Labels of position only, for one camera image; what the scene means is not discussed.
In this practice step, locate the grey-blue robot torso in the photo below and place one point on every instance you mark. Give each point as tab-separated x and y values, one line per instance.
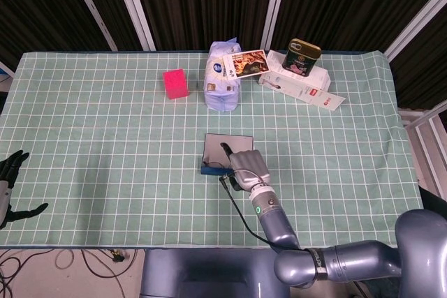
209	273

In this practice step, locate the green checked tablecloth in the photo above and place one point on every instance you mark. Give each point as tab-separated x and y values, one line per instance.
104	137

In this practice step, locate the snack card packet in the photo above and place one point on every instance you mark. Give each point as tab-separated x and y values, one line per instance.
248	62

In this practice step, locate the light blue tissue pack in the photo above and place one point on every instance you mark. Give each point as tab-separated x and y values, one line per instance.
221	97

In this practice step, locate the white side frame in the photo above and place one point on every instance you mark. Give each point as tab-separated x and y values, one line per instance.
424	130

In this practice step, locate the pink cube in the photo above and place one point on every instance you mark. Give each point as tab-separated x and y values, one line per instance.
176	83

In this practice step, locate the white frame post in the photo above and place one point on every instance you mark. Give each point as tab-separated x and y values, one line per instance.
415	22
92	8
276	5
134	8

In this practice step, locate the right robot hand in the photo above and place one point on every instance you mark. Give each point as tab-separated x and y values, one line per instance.
249	169

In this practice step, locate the white lamp box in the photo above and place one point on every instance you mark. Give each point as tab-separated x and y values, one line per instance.
300	85

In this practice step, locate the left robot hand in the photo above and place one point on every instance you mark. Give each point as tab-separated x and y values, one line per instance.
5	197

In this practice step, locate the dark luncheon meat can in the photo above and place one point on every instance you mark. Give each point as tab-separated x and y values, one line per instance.
300	60

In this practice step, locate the black fabric object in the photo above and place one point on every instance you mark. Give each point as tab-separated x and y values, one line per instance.
436	197

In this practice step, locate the blue grey box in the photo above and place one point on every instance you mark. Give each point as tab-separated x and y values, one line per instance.
216	146

